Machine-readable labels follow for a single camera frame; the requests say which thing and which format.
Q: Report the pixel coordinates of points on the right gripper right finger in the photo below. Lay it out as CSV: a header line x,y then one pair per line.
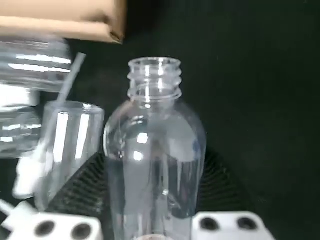
x,y
220,185

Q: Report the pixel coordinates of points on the cardboard box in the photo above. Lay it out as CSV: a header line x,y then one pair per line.
x,y
57,20

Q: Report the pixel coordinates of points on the clear plastic bottle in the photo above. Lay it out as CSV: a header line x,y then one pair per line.
x,y
155,140
35,62

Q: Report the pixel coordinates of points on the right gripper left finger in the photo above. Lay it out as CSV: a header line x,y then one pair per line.
x,y
82,185

